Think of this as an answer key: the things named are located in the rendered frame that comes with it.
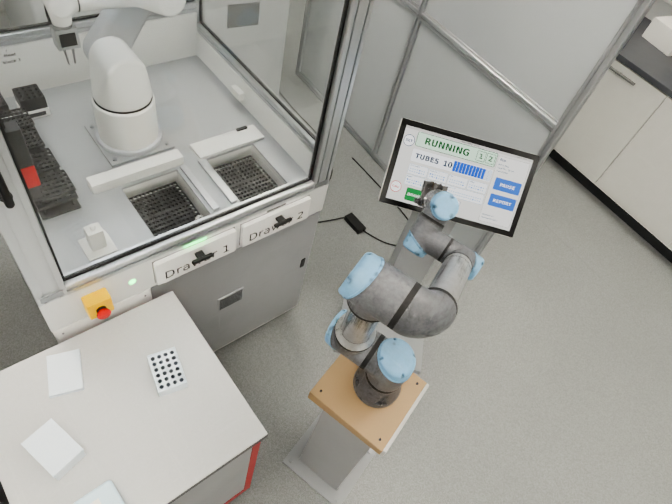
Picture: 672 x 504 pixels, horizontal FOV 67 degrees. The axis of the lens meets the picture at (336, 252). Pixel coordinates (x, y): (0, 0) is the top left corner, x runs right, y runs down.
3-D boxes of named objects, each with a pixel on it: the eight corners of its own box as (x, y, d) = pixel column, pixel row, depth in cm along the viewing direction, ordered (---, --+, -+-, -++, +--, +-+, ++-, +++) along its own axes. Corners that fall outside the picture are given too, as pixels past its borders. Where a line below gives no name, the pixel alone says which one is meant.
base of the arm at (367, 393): (408, 385, 161) (419, 374, 153) (378, 418, 153) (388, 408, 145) (373, 352, 165) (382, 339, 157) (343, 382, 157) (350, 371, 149)
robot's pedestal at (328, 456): (376, 451, 226) (433, 384, 167) (337, 510, 209) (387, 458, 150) (323, 409, 233) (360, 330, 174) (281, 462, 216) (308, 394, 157)
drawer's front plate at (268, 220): (307, 217, 193) (311, 198, 185) (242, 247, 179) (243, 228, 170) (304, 214, 194) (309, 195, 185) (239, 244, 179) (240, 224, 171)
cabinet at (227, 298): (298, 311, 262) (325, 209, 200) (99, 424, 211) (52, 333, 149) (205, 193, 299) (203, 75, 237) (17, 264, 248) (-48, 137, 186)
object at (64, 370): (84, 390, 145) (83, 387, 144) (50, 398, 142) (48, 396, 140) (80, 351, 151) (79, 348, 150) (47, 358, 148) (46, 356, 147)
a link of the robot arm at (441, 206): (424, 213, 136) (442, 186, 135) (418, 209, 147) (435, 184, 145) (448, 229, 137) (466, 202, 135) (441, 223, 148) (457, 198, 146)
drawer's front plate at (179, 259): (235, 250, 178) (237, 230, 169) (158, 286, 163) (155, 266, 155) (233, 247, 178) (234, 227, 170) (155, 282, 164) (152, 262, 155)
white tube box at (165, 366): (187, 387, 151) (187, 382, 148) (159, 397, 148) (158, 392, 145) (175, 351, 157) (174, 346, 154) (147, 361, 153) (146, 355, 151)
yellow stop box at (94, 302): (116, 311, 153) (112, 298, 147) (92, 322, 149) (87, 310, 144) (108, 299, 155) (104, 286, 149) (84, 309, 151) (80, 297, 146)
